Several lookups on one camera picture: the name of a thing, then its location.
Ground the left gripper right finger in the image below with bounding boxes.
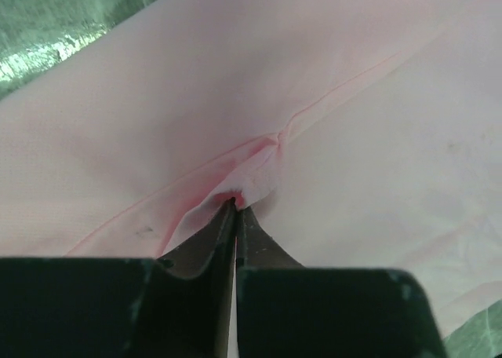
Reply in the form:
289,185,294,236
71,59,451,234
236,209,446,357

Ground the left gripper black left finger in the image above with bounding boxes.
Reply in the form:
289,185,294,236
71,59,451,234
1,199,236,357

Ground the pink t shirt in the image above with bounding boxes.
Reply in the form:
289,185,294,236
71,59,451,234
1,0,501,334

